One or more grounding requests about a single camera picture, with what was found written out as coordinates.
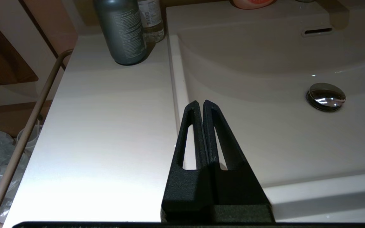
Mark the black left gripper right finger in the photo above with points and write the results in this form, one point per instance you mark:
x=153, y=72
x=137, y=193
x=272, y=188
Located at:
x=239, y=193

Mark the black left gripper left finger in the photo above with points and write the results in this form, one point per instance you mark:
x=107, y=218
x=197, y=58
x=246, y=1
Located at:
x=185, y=193

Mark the white sink basin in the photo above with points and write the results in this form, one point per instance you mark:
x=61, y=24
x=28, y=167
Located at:
x=280, y=136

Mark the chrome sink drain stopper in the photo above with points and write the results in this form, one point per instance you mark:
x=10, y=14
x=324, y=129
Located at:
x=325, y=96

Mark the white plastic cup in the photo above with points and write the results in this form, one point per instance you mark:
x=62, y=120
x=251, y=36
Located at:
x=32, y=141

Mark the beige towel bar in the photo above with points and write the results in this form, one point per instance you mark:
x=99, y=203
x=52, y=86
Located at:
x=27, y=133

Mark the dark green pump bottle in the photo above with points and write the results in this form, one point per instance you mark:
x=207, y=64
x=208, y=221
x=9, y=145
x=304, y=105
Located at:
x=122, y=31

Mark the clear bottle white label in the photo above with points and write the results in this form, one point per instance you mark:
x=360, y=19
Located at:
x=152, y=22

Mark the pink soap pump bottle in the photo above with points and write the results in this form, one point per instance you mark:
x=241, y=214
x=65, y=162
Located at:
x=252, y=3

